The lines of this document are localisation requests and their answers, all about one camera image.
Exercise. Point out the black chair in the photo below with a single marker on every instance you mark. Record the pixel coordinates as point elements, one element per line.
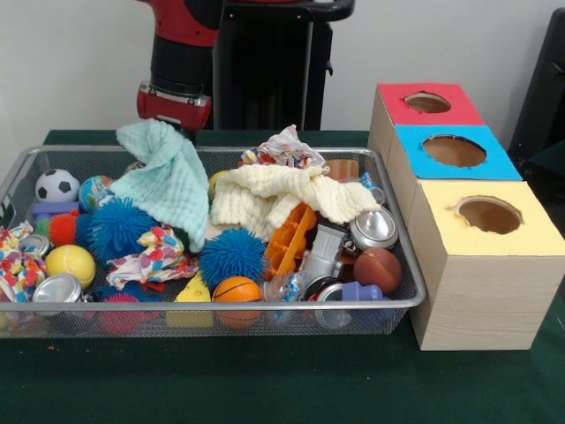
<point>545,79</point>

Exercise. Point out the wooden box with three holes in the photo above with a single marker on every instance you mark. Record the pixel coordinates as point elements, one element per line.
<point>485,300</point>

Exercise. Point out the silver drink can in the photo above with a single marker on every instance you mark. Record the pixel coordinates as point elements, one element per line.
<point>374,227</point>

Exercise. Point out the blue fuzzy ball with eyes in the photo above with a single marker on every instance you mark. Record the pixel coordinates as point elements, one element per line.
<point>119,227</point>

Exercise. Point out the brown football toy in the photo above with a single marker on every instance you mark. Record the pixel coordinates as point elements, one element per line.
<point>378,270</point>

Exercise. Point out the dark green tablecloth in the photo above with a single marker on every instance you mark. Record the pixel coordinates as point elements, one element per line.
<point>265,384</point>

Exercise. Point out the globe print ball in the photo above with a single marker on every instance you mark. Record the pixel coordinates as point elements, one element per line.
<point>92,192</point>

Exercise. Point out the black and white soccer ball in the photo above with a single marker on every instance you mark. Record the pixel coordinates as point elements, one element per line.
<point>55,185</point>

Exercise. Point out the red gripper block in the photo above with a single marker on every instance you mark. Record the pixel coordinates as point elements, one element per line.
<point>172,108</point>

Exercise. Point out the blue spiky ball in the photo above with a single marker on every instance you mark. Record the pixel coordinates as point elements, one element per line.
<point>233,258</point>

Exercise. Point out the clear mesh bin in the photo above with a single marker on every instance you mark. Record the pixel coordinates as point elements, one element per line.
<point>132,329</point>

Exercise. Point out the orange plastic block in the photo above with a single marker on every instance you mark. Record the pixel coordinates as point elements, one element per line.
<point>291,240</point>

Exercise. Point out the cream muslin cloth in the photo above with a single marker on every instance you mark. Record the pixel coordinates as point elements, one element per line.
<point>282,194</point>

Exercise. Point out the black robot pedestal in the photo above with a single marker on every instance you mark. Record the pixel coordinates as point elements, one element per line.
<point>273,66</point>

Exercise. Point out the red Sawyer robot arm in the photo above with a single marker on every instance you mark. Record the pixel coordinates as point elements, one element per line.
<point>181,53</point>

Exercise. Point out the mint knitted cloth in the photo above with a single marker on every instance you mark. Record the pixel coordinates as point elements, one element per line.
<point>172,185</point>

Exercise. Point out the orange basketball toy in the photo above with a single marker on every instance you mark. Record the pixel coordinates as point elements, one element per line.
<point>237,291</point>

